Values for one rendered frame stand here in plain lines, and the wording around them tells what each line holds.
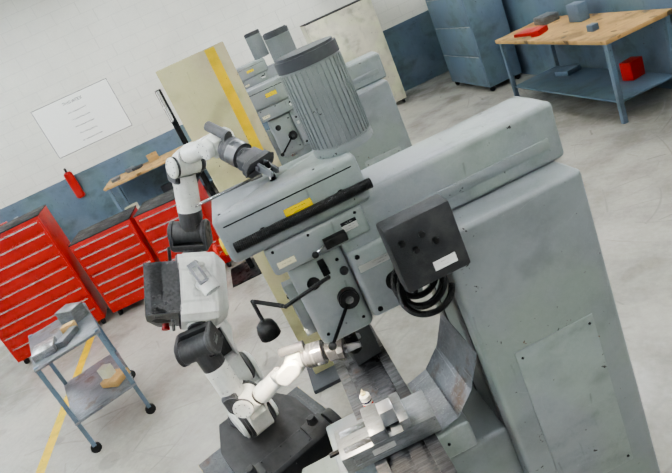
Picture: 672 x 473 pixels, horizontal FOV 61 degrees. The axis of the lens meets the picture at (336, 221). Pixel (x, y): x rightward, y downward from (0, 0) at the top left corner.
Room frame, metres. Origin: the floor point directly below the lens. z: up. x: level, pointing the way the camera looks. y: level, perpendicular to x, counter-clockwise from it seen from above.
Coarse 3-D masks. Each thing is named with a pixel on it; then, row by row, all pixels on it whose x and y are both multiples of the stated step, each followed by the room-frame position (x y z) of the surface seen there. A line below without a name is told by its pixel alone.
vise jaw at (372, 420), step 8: (368, 408) 1.66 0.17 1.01; (376, 408) 1.64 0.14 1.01; (368, 416) 1.62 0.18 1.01; (376, 416) 1.60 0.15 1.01; (368, 424) 1.58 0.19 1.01; (376, 424) 1.56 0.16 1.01; (368, 432) 1.54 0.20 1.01; (376, 432) 1.53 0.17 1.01; (384, 432) 1.53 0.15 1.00; (376, 440) 1.52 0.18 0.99
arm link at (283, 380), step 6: (294, 360) 1.76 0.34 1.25; (282, 366) 1.76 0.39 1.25; (288, 366) 1.74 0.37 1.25; (294, 366) 1.74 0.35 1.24; (300, 366) 1.75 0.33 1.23; (270, 372) 1.82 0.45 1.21; (276, 372) 1.77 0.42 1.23; (282, 372) 1.75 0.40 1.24; (288, 372) 1.74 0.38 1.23; (294, 372) 1.74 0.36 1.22; (300, 372) 1.74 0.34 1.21; (276, 378) 1.75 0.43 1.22; (282, 378) 1.75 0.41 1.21; (288, 378) 1.75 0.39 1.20; (294, 378) 1.74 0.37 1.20; (276, 384) 1.78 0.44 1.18; (282, 384) 1.75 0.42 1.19; (288, 384) 1.75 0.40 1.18
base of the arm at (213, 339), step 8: (192, 328) 1.91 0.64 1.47; (200, 328) 1.88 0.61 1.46; (208, 328) 1.86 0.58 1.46; (216, 328) 1.90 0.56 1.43; (176, 336) 1.91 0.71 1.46; (184, 336) 1.90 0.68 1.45; (208, 336) 1.82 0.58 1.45; (216, 336) 1.87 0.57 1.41; (176, 344) 1.86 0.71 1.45; (208, 344) 1.81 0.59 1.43; (216, 344) 1.83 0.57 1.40; (176, 352) 1.84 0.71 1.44; (216, 352) 1.81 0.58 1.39
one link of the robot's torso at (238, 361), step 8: (224, 320) 2.25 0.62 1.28; (224, 328) 2.23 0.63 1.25; (224, 336) 2.27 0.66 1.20; (232, 336) 2.23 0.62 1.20; (224, 344) 2.26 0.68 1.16; (232, 344) 2.22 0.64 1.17; (224, 352) 2.26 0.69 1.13; (232, 352) 2.26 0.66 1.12; (240, 352) 2.29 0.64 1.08; (232, 360) 2.21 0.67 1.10; (240, 360) 2.22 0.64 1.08; (248, 360) 2.25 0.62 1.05; (232, 368) 2.20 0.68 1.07; (240, 368) 2.21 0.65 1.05; (248, 368) 2.22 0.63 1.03; (240, 376) 2.20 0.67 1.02; (248, 376) 2.22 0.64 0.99
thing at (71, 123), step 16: (80, 96) 10.56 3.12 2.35; (96, 96) 10.57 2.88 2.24; (112, 96) 10.59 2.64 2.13; (32, 112) 10.50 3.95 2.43; (48, 112) 10.51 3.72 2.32; (64, 112) 10.53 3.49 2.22; (80, 112) 10.55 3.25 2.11; (96, 112) 10.56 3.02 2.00; (112, 112) 10.58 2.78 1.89; (48, 128) 10.50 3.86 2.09; (64, 128) 10.52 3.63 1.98; (80, 128) 10.54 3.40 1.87; (96, 128) 10.55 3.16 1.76; (112, 128) 10.57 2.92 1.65; (64, 144) 10.51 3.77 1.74; (80, 144) 10.53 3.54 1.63
